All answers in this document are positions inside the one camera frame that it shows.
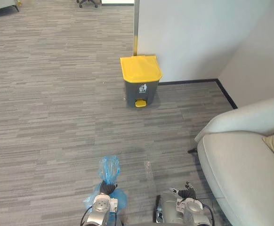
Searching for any black office chair base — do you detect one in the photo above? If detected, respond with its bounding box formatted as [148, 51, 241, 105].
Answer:
[76, 0, 103, 8]

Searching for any white sofa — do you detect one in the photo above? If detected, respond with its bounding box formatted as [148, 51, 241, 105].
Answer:
[187, 95, 274, 226]

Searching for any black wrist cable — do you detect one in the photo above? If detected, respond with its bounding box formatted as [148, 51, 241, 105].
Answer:
[80, 206, 93, 226]
[202, 203, 216, 226]

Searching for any blue plastic trash bag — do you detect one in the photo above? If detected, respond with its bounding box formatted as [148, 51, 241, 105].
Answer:
[83, 155, 129, 218]

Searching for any black baseboard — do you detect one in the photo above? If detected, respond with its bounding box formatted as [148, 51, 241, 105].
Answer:
[158, 78, 239, 110]

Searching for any small silver bin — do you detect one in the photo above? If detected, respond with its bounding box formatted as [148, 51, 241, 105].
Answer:
[153, 192, 185, 224]

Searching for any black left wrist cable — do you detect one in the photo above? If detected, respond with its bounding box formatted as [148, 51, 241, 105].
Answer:
[80, 206, 93, 226]

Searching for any grey robot body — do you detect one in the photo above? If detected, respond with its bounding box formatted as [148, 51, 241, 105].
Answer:
[121, 220, 177, 226]

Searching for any grey bin with yellow lid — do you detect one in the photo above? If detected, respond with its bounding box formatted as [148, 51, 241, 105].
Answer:
[120, 54, 164, 108]

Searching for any metal wall corner strip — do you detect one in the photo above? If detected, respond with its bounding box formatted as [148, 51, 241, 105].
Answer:
[133, 0, 140, 57]

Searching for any grey armchair with black legs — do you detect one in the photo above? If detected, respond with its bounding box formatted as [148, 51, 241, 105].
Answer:
[0, 0, 20, 20]

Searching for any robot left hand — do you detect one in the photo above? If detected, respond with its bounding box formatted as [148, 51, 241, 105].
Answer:
[99, 180, 118, 195]

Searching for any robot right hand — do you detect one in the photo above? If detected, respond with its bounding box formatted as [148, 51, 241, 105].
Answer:
[169, 181, 198, 201]

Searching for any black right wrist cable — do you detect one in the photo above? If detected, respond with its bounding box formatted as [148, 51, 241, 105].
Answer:
[202, 203, 216, 226]

